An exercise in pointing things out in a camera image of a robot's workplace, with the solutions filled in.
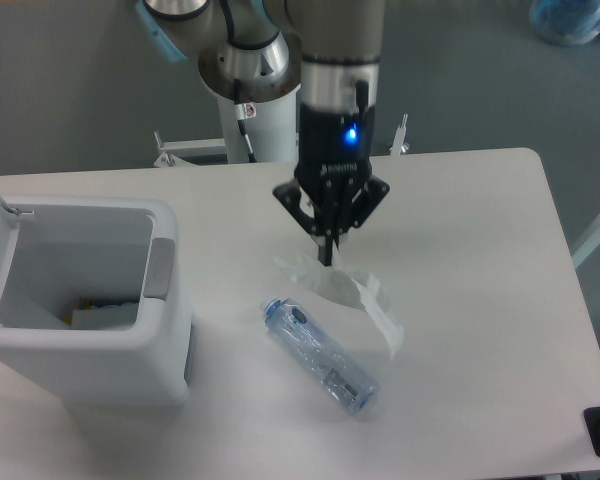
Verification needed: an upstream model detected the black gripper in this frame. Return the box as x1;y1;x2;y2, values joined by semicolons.
272;104;390;265

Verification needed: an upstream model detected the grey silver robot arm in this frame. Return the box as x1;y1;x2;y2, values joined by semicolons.
136;1;389;265

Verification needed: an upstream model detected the white trash can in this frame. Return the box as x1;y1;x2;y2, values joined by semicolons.
0;196;193;405

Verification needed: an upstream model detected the yellow blue trash in bin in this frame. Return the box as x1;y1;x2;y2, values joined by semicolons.
70;301;139;330

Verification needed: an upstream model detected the clear plastic water bottle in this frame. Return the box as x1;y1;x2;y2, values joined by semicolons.
261;298;380;416

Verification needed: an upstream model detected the blue plastic bag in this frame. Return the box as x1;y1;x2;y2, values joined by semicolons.
529;1;600;47

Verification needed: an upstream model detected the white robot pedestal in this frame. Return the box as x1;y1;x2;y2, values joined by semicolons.
198;32;301;164

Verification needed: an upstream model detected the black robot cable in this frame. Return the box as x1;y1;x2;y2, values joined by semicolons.
232;78;258;164

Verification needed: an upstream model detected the white pedestal base frame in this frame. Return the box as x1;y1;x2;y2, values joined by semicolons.
153;113;411;168

